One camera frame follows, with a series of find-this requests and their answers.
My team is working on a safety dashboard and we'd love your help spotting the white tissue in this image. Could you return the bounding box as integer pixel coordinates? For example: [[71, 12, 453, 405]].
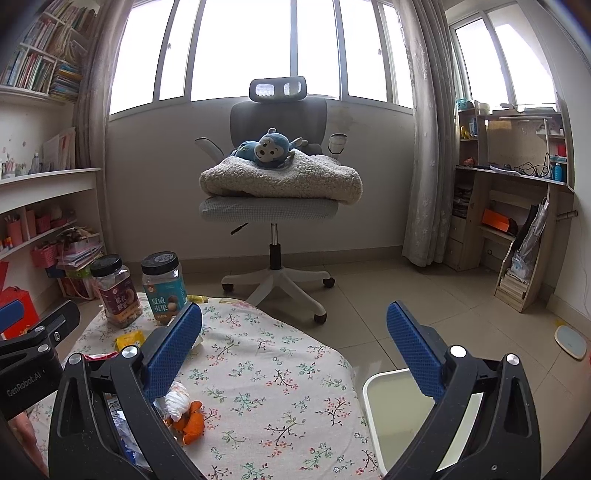
[[154, 381, 191, 422]]

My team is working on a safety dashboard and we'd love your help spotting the orange peel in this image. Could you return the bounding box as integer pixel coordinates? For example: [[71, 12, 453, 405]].
[[164, 401, 205, 446]]

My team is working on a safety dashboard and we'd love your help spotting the yellow snack packet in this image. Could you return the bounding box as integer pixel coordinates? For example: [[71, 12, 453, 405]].
[[114, 330, 145, 352]]

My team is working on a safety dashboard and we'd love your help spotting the blue biscuit box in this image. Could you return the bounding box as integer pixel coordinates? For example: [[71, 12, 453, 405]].
[[107, 396, 150, 470]]

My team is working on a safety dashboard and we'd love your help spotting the white trash bin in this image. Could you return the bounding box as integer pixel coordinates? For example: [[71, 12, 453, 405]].
[[361, 367, 484, 476]]

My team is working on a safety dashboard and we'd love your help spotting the red gift box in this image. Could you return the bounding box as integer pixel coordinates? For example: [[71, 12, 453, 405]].
[[0, 287, 39, 340]]

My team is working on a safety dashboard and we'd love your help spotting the white bookshelf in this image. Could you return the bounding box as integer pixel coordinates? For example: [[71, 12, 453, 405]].
[[1, 1, 103, 300]]

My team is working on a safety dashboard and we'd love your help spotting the purple label nut jar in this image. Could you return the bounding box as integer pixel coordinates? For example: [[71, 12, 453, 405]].
[[90, 254, 142, 329]]

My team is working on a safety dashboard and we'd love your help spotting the bathroom scale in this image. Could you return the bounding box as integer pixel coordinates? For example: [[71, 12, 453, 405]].
[[554, 325, 587, 361]]

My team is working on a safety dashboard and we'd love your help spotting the teal label nut jar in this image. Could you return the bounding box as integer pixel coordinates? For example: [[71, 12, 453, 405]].
[[140, 251, 187, 325]]

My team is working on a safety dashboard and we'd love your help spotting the floral tablecloth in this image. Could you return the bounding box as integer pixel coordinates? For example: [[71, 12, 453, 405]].
[[27, 294, 382, 480]]

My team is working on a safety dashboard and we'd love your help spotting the orange box under desk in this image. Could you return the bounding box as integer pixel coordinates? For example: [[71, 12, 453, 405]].
[[481, 209, 519, 236]]

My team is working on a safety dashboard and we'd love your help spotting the left grey curtain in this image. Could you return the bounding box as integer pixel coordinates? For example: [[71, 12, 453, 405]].
[[73, 0, 133, 250]]

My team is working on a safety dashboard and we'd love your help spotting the grey curtain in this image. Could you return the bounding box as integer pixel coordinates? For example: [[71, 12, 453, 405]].
[[399, 1, 459, 267], [73, 0, 133, 250]]

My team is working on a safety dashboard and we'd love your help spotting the wooden desk with shelves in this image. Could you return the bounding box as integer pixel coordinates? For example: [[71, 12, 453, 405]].
[[444, 100, 574, 312]]

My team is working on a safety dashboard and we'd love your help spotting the blue monkey plush toy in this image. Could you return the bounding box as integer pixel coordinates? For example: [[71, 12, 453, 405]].
[[231, 128, 308, 169]]

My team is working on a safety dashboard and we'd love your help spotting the beige fleece blanket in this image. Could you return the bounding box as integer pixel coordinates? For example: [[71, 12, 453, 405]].
[[199, 150, 363, 205]]

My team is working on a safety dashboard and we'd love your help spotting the grey office chair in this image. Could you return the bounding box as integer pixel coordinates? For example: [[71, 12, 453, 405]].
[[200, 76, 339, 324]]

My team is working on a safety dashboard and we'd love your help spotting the right grey curtain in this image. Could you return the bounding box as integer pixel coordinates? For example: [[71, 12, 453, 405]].
[[399, 1, 459, 267]]

